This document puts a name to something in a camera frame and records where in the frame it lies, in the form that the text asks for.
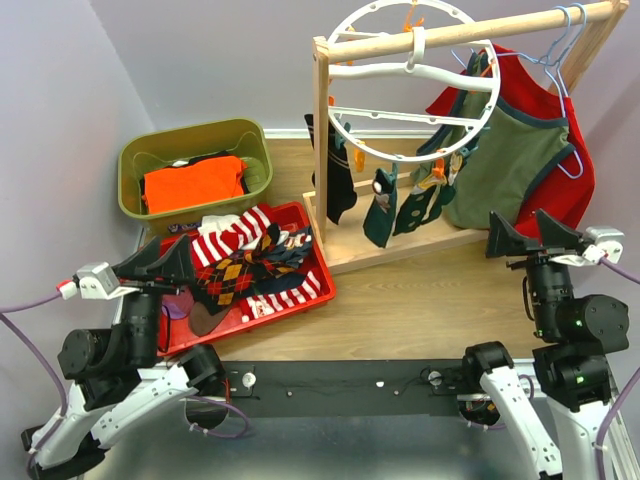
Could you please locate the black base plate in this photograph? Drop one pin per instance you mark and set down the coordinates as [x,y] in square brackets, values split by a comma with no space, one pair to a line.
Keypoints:
[294,389]

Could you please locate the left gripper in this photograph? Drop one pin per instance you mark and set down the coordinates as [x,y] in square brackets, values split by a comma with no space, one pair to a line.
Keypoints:
[177,264]

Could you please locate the red shirt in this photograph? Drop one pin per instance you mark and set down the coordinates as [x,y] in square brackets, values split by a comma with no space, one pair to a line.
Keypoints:
[563,198]

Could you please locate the white round clip hanger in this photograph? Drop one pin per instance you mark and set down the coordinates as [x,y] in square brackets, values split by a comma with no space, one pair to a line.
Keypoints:
[415,80]

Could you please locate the argyle patterned sock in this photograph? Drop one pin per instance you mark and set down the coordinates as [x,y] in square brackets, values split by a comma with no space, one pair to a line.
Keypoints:
[217,286]

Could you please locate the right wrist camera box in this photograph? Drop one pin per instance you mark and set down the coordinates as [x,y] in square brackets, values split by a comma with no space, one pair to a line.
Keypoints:
[597,243]

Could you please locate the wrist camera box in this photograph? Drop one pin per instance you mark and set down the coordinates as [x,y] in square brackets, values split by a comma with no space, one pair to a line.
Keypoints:
[95,281]
[597,243]

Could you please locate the dark green sock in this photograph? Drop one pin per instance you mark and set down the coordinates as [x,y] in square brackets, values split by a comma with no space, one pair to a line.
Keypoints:
[447,190]

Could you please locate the blue wire hanger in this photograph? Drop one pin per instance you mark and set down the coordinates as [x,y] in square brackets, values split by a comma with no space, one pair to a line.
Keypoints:
[560,60]

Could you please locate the wooden clothes rack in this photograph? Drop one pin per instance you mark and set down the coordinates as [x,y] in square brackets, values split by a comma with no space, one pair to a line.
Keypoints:
[345,248]

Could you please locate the olive green plastic bin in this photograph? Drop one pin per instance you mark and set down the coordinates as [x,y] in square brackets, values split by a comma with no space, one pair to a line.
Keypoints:
[240,137]

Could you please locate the orange clothes peg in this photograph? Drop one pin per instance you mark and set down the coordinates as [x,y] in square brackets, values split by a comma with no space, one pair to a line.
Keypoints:
[439,170]

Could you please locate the black striped sock pair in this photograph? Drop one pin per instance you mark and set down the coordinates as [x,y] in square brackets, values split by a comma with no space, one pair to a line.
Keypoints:
[340,186]

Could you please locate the orange folded garment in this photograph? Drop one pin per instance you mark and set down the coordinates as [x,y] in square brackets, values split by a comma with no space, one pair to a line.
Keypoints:
[204,182]

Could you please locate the olive green shirt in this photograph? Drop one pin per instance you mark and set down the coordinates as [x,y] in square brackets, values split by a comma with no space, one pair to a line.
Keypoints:
[472,203]

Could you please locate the green reindeer christmas sock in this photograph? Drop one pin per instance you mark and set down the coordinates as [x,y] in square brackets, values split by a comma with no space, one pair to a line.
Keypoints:
[380,217]

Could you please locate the green sock yellow cuff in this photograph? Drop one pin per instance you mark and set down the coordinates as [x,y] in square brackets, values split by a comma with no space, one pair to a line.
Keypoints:
[413,210]

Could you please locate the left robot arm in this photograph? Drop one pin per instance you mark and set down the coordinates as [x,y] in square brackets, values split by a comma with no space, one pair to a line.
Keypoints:
[104,366]

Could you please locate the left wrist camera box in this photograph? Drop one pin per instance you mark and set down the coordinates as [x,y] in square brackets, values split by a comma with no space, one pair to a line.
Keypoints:
[95,281]

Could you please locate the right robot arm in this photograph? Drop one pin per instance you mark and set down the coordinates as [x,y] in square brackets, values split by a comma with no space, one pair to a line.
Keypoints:
[572,368]

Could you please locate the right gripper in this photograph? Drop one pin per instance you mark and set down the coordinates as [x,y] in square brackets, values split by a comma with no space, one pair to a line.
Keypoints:
[501,238]

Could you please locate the red white striped santa sock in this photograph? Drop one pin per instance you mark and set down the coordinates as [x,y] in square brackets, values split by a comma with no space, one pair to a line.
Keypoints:
[262,305]

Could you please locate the red plastic tray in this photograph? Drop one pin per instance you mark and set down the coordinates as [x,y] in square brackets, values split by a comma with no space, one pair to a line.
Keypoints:
[185,323]

